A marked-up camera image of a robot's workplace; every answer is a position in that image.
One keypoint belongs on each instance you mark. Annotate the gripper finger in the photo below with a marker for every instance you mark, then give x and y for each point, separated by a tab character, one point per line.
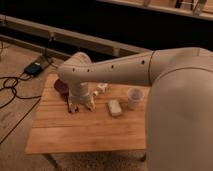
72	108
90	105

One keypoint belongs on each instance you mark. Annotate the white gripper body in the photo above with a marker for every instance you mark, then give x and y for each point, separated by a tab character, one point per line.
79	93

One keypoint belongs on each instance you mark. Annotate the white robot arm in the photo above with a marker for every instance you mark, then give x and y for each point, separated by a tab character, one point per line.
179	110

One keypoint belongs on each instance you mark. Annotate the small white toy object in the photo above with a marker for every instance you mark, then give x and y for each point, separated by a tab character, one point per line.
101	89

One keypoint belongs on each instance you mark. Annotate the dark red round bowl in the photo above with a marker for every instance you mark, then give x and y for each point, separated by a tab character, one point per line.
61	87

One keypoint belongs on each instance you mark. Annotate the white rectangular sponge block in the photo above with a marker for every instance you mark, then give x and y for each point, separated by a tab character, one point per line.
114	108

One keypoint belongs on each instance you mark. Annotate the wooden table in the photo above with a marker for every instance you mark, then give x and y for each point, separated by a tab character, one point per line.
55	130

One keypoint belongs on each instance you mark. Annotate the white plastic cup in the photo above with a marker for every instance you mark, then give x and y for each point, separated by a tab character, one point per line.
135	96

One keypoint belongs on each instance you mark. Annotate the black power adapter box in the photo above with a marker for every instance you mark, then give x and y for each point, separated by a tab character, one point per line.
33	69

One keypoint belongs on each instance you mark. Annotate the wooden baseboard rail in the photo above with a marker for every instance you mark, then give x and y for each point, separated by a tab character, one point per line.
76	39

